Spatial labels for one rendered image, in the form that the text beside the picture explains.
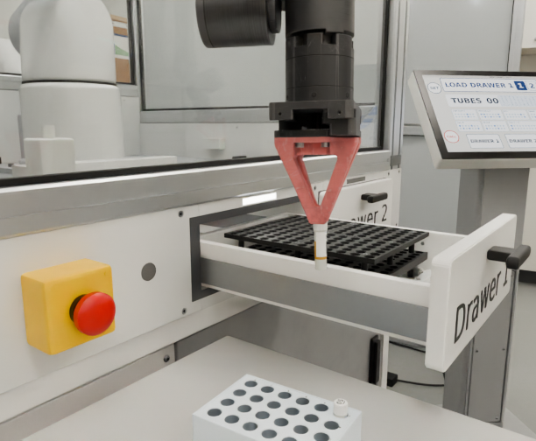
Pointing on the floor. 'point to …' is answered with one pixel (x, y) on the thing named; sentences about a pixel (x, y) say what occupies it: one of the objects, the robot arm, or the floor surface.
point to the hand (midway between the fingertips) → (319, 213)
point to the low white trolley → (179, 388)
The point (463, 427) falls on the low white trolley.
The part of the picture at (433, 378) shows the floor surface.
